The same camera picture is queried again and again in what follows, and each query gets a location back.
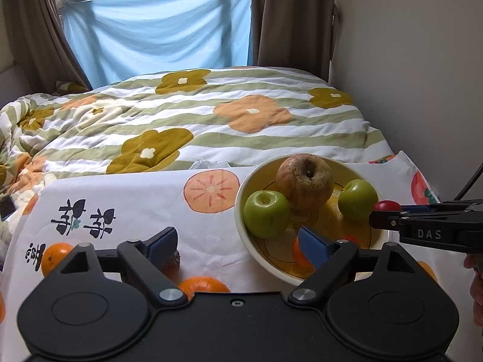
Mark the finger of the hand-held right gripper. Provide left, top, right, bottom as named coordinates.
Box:
left=370, top=210, right=483, bottom=230
left=402, top=200, right=483, bottom=212

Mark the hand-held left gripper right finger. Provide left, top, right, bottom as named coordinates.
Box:
left=289, top=226, right=434, bottom=309

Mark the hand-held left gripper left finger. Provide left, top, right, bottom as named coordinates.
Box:
left=43, top=227, right=188, bottom=309

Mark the small mandarin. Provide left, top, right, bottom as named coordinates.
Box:
left=292, top=236, right=315, bottom=272

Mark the green apple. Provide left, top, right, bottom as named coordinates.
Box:
left=337, top=179, right=379, bottom=222
left=243, top=190, right=292, bottom=239

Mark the yellow cartoon print bowl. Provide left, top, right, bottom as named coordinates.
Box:
left=234, top=154, right=391, bottom=287

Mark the wrinkled brown apple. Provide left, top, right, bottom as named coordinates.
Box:
left=275, top=153, right=335, bottom=212

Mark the person's right hand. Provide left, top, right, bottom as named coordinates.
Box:
left=464, top=254, right=483, bottom=327

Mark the large orange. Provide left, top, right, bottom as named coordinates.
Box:
left=41, top=242, right=75, bottom=277
left=177, top=276, right=231, bottom=295

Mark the white persimmon print tablecloth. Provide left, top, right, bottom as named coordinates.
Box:
left=0, top=151, right=442, bottom=348

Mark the crumpled clear plastic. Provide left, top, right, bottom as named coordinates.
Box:
left=189, top=157, right=232, bottom=171

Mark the floral striped blanket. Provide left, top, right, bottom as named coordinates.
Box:
left=0, top=66, right=397, bottom=234

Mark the black smartphone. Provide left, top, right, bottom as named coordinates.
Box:
left=0, top=196, right=18, bottom=221

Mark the patterned pillow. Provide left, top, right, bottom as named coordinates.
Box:
left=53, top=80, right=89, bottom=95

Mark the light blue hanging cloth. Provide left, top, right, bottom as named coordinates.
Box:
left=62, top=0, right=251, bottom=85

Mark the brown curtain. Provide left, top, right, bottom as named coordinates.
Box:
left=251, top=0, right=336, bottom=80
left=0, top=0, right=91, bottom=91

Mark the black cable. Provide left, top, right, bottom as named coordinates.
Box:
left=455, top=166, right=483, bottom=200

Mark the thin wall cable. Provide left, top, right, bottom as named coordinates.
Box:
left=331, top=4, right=339, bottom=84

